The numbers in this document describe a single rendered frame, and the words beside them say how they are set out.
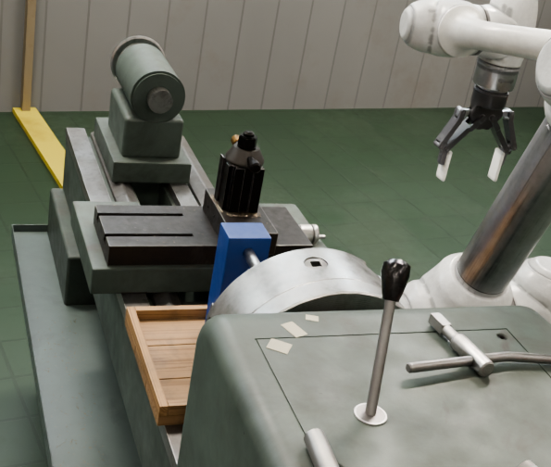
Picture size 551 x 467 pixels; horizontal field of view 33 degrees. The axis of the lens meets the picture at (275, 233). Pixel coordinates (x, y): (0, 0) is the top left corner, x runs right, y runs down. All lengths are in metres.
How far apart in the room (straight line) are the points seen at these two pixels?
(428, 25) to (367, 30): 3.95
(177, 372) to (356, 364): 0.62
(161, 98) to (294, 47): 3.35
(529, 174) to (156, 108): 1.05
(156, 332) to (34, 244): 1.03
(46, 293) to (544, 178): 1.40
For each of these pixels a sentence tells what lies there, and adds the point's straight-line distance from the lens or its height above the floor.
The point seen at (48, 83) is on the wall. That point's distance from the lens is 5.14.
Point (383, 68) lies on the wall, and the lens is 6.00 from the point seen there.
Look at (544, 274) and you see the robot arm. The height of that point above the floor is 1.07.
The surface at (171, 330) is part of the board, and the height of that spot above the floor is 0.88.
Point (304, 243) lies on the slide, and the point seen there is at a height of 0.97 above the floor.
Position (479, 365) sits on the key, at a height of 1.27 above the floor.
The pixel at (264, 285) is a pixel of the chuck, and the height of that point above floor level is 1.21.
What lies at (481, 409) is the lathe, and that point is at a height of 1.26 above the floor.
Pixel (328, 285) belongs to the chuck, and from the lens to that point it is 1.29.
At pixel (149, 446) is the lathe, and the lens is 1.70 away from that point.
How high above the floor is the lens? 1.86
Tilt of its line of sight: 26 degrees down
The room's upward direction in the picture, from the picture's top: 11 degrees clockwise
